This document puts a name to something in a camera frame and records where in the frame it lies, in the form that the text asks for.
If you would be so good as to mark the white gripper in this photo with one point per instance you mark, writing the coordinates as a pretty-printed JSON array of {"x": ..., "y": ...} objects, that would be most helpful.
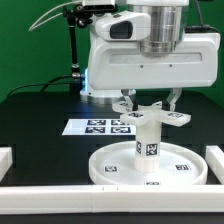
[{"x": 121, "y": 65}]

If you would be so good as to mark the white cross-shaped table base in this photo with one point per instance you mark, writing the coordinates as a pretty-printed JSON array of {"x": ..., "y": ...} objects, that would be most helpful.
[{"x": 146, "y": 114}]

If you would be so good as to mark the white round table top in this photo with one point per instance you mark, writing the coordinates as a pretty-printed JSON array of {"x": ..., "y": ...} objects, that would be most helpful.
[{"x": 127, "y": 163}]

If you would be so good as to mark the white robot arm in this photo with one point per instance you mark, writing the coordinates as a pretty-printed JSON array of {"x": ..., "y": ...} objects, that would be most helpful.
[{"x": 147, "y": 46}]

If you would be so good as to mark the white marker sheet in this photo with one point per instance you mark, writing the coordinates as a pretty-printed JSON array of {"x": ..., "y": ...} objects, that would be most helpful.
[{"x": 79, "y": 127}]

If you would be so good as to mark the white right fence block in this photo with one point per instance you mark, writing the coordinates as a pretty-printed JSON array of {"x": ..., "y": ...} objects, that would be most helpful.
[{"x": 215, "y": 159}]

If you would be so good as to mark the white fence block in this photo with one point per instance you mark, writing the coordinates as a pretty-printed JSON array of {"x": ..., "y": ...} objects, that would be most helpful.
[
  {"x": 6, "y": 160},
  {"x": 215, "y": 159}
]

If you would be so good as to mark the white front fence bar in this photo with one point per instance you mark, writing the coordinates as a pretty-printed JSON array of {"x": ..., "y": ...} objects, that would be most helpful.
[{"x": 96, "y": 199}]

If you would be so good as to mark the white left fence block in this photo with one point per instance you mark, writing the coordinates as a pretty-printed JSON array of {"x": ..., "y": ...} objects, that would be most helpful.
[{"x": 6, "y": 160}]

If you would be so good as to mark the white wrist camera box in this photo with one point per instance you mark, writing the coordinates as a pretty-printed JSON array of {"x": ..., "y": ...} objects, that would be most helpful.
[{"x": 124, "y": 26}]

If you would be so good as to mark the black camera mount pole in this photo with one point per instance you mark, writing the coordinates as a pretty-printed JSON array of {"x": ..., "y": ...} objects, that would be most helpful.
[{"x": 76, "y": 17}]

